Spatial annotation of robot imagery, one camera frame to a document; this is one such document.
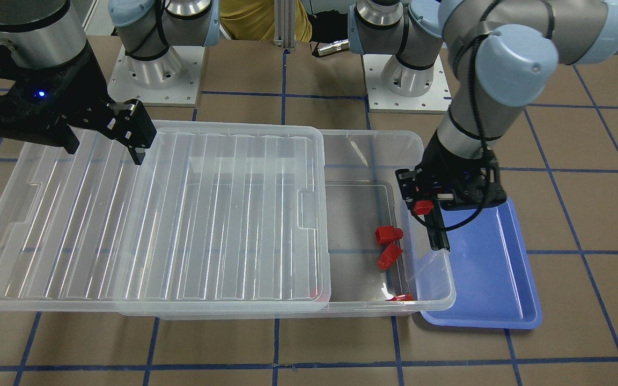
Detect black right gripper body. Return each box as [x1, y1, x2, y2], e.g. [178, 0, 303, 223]
[0, 42, 157, 154]

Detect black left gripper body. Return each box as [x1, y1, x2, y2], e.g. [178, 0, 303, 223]
[395, 134, 507, 211]

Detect red block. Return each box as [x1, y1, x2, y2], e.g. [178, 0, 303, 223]
[411, 200, 436, 217]
[376, 242, 404, 271]
[387, 293, 415, 301]
[374, 225, 404, 245]

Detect clear plastic box lid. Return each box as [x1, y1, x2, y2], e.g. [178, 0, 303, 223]
[0, 120, 331, 318]

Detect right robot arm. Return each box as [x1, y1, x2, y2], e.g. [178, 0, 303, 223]
[0, 1, 220, 165]

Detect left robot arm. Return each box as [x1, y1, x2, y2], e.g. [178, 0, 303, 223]
[347, 1, 618, 251]

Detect clear plastic storage box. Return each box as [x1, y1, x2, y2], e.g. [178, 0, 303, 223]
[127, 129, 457, 321]

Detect blue plastic tray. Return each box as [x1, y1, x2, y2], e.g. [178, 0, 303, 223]
[406, 199, 543, 330]

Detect person in yellow shirt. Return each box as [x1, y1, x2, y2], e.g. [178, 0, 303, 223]
[219, 1, 312, 42]

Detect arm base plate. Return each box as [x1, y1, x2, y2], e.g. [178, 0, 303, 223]
[362, 54, 452, 114]
[108, 46, 205, 107]

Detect aluminium frame post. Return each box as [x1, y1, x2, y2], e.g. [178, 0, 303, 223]
[272, 0, 296, 51]

